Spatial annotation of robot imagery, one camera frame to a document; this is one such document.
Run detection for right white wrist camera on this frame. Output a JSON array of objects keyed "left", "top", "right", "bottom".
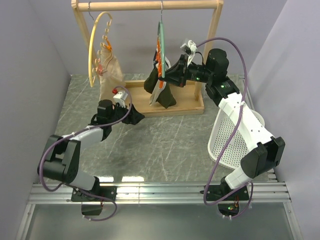
[{"left": 180, "top": 38, "right": 198, "bottom": 66}]

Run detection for green wire hanger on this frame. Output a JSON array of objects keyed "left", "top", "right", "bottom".
[{"left": 157, "top": 0, "right": 166, "bottom": 77}]

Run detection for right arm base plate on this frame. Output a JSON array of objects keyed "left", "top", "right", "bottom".
[{"left": 206, "top": 184, "right": 250, "bottom": 202}]

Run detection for beige underwear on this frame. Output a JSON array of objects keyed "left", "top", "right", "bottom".
[{"left": 99, "top": 42, "right": 126, "bottom": 101}]

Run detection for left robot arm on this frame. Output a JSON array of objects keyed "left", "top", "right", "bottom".
[{"left": 37, "top": 100, "right": 145, "bottom": 201}]

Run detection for orange clip on yellow hanger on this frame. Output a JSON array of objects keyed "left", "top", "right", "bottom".
[{"left": 103, "top": 40, "right": 112, "bottom": 51}]

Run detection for end orange clip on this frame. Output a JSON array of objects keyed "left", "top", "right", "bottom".
[{"left": 158, "top": 80, "right": 166, "bottom": 89}]

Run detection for wooden clothes rack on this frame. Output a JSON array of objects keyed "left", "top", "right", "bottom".
[{"left": 71, "top": 0, "right": 224, "bottom": 117}]

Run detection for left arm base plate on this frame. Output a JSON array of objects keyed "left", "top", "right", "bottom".
[{"left": 71, "top": 185, "right": 117, "bottom": 202}]

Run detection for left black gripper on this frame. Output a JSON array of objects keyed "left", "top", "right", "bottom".
[{"left": 108, "top": 101, "right": 145, "bottom": 126}]

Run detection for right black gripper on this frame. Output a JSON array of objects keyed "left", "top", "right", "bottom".
[{"left": 159, "top": 54, "right": 214, "bottom": 88}]

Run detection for pink clip on yellow hanger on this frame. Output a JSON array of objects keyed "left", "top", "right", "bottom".
[{"left": 97, "top": 63, "right": 104, "bottom": 76}]

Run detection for white perforated plastic basket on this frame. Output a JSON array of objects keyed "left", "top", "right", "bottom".
[{"left": 207, "top": 110, "right": 249, "bottom": 170}]

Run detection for olive green underwear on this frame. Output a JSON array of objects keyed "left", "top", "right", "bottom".
[{"left": 143, "top": 67, "right": 177, "bottom": 109}]

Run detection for yellow plastic hanger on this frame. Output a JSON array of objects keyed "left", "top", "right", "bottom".
[{"left": 88, "top": 11, "right": 113, "bottom": 88}]

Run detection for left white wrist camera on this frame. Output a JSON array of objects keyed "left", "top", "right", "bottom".
[{"left": 112, "top": 88, "right": 128, "bottom": 108}]

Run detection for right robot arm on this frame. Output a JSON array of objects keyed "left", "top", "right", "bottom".
[{"left": 161, "top": 47, "right": 285, "bottom": 201}]

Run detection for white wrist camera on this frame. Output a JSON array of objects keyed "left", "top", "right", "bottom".
[
  {"left": 180, "top": 38, "right": 198, "bottom": 66},
  {"left": 112, "top": 88, "right": 128, "bottom": 108}
]

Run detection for navy blue underwear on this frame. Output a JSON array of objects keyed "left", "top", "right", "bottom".
[{"left": 152, "top": 48, "right": 172, "bottom": 70}]

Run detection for aluminium mounting rail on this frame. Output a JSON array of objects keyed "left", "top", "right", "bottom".
[{"left": 16, "top": 171, "right": 303, "bottom": 240}]

